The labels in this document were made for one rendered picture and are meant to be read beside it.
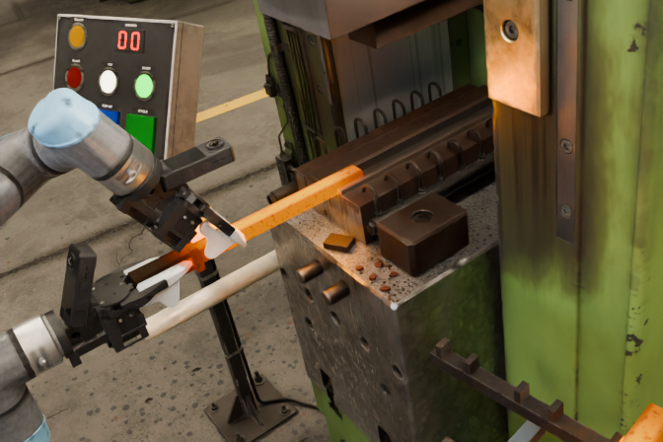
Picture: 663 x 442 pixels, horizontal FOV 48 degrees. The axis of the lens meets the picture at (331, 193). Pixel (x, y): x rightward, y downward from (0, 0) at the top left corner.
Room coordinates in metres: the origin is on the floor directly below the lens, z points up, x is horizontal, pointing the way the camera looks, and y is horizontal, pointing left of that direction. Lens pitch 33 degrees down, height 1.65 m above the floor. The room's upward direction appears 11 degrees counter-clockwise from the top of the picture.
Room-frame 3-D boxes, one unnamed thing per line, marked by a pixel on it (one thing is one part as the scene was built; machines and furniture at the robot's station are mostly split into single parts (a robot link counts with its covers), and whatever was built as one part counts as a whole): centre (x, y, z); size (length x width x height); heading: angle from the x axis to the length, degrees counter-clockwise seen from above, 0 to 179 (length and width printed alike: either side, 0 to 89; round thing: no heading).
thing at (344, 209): (1.17, -0.17, 0.96); 0.42 x 0.20 x 0.09; 119
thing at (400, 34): (1.16, -0.22, 1.24); 0.30 x 0.07 x 0.06; 119
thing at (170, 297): (0.88, 0.26, 0.98); 0.09 x 0.03 x 0.06; 116
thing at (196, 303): (1.32, 0.25, 0.62); 0.44 x 0.05 x 0.05; 119
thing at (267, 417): (1.52, 0.35, 0.05); 0.22 x 0.22 x 0.09; 29
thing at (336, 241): (0.99, 0.00, 0.92); 0.04 x 0.03 x 0.01; 57
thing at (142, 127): (1.36, 0.35, 1.01); 0.07 x 0.05 x 0.07; 54
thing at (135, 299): (0.85, 0.30, 1.00); 0.09 x 0.05 x 0.02; 116
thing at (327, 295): (0.93, 0.02, 0.87); 0.04 x 0.03 x 0.03; 119
